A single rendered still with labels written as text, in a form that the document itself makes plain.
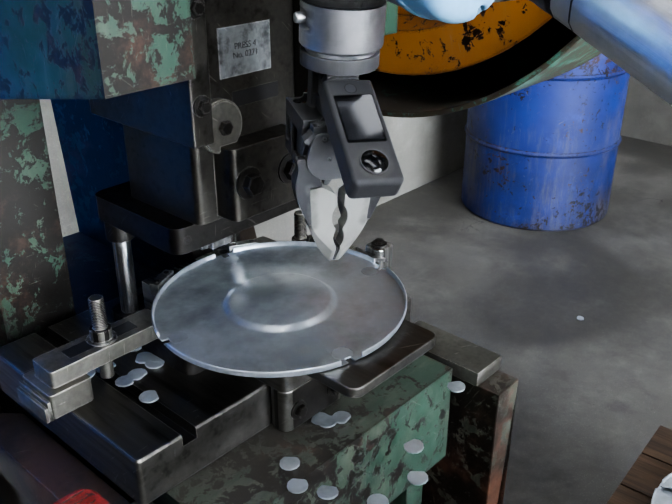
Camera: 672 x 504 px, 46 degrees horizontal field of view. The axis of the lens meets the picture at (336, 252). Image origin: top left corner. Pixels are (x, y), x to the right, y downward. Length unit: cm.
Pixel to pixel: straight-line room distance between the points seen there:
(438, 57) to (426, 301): 150
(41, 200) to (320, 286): 36
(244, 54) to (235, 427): 40
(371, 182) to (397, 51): 50
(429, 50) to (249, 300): 42
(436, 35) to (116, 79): 52
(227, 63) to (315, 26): 16
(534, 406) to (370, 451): 118
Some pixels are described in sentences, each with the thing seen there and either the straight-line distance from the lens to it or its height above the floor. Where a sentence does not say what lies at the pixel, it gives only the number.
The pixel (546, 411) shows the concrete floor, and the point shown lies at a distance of 209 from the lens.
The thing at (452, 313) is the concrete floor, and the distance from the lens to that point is 245.
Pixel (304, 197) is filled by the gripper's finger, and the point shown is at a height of 95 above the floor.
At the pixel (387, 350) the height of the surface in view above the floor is 78.
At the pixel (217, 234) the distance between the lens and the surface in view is 88.
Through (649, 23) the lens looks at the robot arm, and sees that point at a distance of 60.
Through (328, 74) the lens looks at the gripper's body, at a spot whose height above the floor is 107.
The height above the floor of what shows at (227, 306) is 79.
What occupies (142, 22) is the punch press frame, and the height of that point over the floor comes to 112.
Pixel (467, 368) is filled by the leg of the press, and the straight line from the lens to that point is 106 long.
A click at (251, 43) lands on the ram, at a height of 107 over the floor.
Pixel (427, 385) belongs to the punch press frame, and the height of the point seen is 65.
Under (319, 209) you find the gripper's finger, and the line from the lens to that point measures 75.
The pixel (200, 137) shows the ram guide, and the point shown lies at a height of 100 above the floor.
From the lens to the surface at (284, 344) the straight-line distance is 83.
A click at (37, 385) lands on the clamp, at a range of 91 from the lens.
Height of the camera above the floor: 123
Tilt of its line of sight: 26 degrees down
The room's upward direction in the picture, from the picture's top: straight up
